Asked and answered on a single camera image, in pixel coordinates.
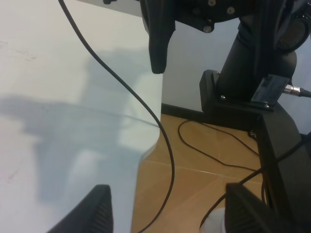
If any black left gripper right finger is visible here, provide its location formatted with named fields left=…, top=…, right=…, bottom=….
left=225, top=183, right=279, bottom=233

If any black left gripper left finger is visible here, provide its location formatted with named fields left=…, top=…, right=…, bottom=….
left=49, top=184, right=114, bottom=233

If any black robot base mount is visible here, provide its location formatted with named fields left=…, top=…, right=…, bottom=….
left=200, top=70, right=311, bottom=233

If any black floor cable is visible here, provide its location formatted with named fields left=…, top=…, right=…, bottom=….
left=178, top=119, right=264, bottom=169

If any thin black hanging cable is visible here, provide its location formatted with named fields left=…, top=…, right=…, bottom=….
left=58, top=0, right=175, bottom=233

